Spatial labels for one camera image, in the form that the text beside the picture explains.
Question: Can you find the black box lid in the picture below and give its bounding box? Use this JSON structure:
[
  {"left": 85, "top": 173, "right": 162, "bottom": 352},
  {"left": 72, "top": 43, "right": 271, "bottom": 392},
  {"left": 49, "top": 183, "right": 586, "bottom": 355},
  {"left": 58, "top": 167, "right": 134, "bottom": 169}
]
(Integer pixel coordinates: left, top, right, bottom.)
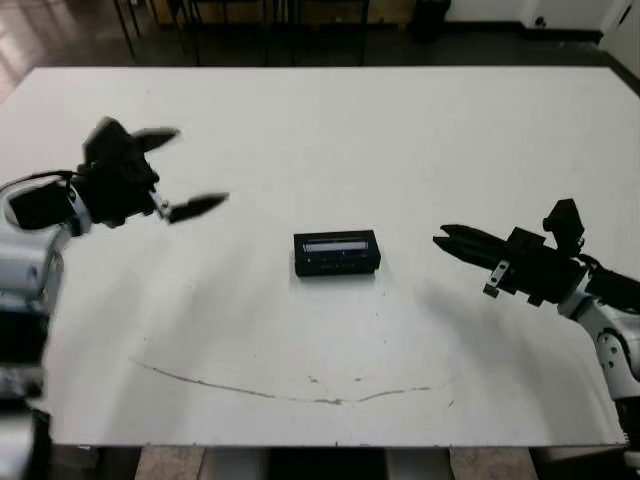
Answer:
[{"left": 293, "top": 229, "right": 382, "bottom": 278}]

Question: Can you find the black waste bin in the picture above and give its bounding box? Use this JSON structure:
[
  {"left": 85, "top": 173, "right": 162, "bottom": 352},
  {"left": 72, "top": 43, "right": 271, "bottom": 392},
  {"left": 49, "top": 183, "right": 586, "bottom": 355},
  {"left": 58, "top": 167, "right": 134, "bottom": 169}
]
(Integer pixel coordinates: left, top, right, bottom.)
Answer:
[{"left": 412, "top": 0, "right": 451, "bottom": 44}]

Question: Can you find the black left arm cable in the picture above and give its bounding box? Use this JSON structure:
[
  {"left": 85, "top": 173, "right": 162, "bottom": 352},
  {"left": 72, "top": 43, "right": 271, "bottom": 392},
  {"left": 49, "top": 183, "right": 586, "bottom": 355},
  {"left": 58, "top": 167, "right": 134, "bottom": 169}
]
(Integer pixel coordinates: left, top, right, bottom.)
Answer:
[{"left": 0, "top": 169, "right": 76, "bottom": 194}]

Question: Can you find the thin black metal leg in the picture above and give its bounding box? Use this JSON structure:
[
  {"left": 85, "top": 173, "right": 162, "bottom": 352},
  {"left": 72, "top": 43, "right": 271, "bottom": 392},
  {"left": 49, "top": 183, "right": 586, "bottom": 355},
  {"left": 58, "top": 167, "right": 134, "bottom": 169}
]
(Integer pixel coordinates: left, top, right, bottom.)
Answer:
[{"left": 112, "top": 0, "right": 141, "bottom": 59}]

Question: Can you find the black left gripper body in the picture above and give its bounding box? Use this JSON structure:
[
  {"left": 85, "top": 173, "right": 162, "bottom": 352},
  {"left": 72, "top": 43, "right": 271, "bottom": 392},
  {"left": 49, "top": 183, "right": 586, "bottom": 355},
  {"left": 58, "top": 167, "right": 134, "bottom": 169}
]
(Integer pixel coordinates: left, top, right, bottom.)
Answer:
[{"left": 73, "top": 135, "right": 172, "bottom": 230}]

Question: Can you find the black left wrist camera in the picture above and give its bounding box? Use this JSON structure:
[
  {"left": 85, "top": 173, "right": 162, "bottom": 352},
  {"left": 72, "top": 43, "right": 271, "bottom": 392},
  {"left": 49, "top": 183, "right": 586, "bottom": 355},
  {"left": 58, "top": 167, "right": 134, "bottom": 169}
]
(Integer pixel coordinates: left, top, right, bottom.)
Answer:
[{"left": 82, "top": 116, "right": 135, "bottom": 166}]

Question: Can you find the grey black robot body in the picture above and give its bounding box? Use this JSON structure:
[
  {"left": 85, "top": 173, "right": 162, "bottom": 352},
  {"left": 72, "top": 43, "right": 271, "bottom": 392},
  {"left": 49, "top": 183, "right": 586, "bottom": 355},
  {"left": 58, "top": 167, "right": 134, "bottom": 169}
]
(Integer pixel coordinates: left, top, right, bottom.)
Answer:
[{"left": 199, "top": 446, "right": 451, "bottom": 480}]

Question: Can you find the white door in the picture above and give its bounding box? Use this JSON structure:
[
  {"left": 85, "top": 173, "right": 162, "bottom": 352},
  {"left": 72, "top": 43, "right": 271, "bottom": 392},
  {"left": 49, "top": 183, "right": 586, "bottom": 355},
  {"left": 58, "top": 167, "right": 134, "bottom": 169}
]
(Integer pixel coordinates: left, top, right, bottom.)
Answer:
[{"left": 597, "top": 0, "right": 640, "bottom": 51}]

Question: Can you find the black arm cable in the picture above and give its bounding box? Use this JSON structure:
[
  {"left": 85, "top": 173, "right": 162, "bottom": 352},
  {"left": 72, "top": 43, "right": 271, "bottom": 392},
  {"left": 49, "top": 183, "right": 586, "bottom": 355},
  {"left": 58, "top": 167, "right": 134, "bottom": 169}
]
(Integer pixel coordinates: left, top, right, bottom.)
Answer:
[
  {"left": 579, "top": 252, "right": 619, "bottom": 274},
  {"left": 0, "top": 169, "right": 76, "bottom": 194}
]

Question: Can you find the black chair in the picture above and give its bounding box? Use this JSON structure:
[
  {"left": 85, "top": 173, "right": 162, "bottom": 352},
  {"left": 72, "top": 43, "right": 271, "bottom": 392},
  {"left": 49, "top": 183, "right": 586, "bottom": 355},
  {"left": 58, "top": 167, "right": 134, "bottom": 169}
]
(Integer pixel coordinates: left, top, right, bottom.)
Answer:
[{"left": 172, "top": 0, "right": 274, "bottom": 67}]

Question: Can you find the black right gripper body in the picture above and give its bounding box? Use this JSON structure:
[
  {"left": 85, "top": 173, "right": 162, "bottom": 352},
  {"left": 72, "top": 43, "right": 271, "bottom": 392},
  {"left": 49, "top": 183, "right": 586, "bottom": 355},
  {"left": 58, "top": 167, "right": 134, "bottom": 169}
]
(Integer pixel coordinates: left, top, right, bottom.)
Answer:
[{"left": 481, "top": 226, "right": 589, "bottom": 308}]

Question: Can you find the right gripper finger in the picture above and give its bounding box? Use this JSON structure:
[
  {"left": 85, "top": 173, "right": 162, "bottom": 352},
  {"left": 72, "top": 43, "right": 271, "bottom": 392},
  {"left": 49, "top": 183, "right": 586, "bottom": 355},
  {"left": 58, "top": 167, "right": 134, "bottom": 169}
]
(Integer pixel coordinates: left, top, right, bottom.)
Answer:
[
  {"left": 438, "top": 224, "right": 512, "bottom": 252},
  {"left": 431, "top": 236, "right": 507, "bottom": 272}
]

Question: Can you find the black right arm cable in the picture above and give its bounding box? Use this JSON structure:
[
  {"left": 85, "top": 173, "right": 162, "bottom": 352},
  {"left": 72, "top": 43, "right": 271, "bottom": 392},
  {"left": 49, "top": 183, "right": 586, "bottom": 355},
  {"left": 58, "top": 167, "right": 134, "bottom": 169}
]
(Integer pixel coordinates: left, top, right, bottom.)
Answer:
[{"left": 579, "top": 252, "right": 619, "bottom": 274}]

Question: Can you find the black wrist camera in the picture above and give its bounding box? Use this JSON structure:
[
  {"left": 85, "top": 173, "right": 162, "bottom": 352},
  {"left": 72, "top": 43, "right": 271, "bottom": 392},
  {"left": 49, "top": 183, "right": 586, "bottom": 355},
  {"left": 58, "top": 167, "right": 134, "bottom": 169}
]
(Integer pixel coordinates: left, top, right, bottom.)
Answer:
[
  {"left": 82, "top": 116, "right": 135, "bottom": 166},
  {"left": 542, "top": 198, "right": 586, "bottom": 251}
]

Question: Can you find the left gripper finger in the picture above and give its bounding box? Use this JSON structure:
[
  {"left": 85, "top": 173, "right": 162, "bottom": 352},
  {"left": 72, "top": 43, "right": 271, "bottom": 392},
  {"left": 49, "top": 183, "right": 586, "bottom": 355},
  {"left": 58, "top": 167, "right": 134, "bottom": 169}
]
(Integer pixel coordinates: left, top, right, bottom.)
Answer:
[
  {"left": 131, "top": 128, "right": 182, "bottom": 153},
  {"left": 166, "top": 191, "right": 231, "bottom": 225}
]

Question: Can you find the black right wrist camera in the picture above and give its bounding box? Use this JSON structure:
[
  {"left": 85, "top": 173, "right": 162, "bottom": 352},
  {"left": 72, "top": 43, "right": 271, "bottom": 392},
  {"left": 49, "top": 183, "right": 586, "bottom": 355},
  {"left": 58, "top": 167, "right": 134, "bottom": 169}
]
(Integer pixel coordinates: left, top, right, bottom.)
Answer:
[{"left": 542, "top": 198, "right": 586, "bottom": 251}]

